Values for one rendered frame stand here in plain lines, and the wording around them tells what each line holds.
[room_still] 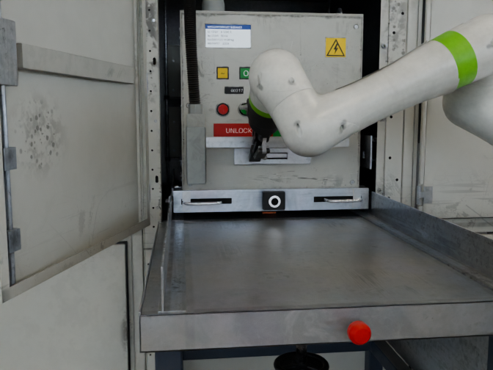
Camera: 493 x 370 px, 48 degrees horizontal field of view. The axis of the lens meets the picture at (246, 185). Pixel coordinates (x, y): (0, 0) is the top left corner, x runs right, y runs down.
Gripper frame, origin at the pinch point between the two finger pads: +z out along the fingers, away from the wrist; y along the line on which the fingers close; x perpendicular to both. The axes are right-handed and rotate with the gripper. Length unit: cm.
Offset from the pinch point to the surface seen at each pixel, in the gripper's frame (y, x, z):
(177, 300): 46, -20, -44
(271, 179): 2.9, 5.2, 10.3
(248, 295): 45, -9, -41
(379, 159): 0.2, 34.3, 4.2
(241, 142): -4.0, -3.3, 1.7
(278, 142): -4.1, 6.5, 1.7
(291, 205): 9.6, 10.7, 12.8
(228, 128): -9.0, -6.4, 3.3
